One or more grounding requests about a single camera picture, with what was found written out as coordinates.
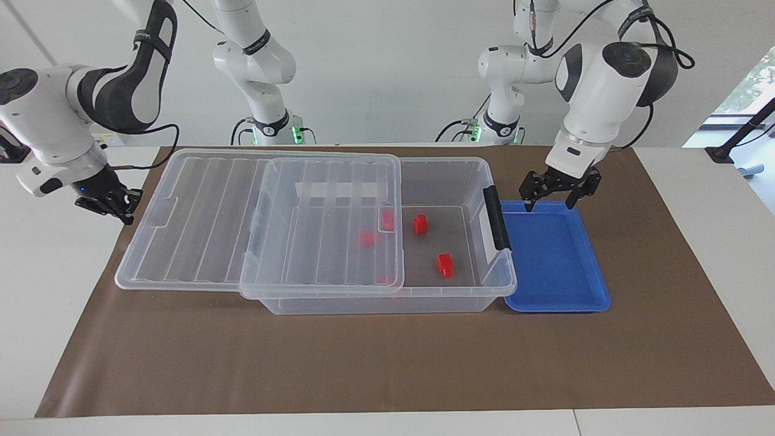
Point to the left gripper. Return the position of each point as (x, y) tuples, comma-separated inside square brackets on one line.
[(562, 178)]

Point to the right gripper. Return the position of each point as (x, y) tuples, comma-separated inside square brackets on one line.
[(97, 186)]

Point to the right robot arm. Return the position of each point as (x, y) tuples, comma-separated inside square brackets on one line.
[(54, 115)]

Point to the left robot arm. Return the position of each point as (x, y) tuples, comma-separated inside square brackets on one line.
[(596, 91)]

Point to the clear plastic box lid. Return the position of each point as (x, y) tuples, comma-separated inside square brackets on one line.
[(242, 224)]

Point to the clear plastic storage box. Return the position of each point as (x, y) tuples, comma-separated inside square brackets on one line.
[(451, 242)]

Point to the red block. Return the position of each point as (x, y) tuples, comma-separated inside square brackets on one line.
[(445, 264), (367, 238), (420, 224), (388, 220)]

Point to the blue plastic tray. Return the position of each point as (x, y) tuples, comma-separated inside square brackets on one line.
[(554, 260)]

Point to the black stand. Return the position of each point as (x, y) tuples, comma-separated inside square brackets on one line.
[(735, 136)]

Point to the window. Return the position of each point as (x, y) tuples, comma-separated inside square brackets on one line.
[(742, 97)]

